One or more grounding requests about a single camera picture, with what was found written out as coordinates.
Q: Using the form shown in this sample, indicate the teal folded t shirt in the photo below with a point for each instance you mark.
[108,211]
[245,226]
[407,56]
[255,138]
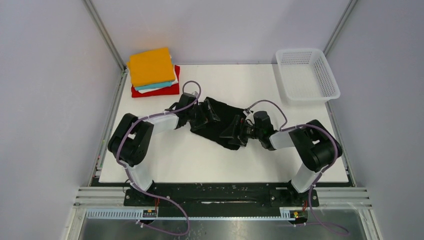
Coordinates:
[154,85]

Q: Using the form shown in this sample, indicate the aluminium frame rail right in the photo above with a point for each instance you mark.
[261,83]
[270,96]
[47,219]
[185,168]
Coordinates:
[340,26]

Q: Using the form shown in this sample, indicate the white folded t shirt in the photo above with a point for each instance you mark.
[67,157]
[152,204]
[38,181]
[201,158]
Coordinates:
[145,89]

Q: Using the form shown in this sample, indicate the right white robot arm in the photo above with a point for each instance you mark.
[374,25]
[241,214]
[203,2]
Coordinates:
[316,147]

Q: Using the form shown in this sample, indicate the black t shirt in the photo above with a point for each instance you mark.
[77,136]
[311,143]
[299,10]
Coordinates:
[212,130]

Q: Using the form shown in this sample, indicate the slotted cable duct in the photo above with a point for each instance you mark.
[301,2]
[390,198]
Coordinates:
[150,214]

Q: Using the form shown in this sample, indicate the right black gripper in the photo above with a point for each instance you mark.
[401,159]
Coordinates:
[231,131]

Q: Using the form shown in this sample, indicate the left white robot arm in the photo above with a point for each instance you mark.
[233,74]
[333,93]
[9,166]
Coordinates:
[130,141]

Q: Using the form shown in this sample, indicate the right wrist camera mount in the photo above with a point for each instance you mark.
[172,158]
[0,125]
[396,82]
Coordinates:
[248,112]

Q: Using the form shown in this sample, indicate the red folded t shirt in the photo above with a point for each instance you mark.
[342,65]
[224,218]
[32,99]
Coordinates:
[165,91]

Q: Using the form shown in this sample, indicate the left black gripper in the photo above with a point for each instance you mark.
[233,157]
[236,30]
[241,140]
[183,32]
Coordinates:
[212,115]

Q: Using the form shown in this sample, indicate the orange folded t shirt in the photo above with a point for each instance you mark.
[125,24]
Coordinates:
[151,67]

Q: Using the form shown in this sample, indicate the white plastic basket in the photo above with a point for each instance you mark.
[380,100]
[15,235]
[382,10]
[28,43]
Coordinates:
[306,76]

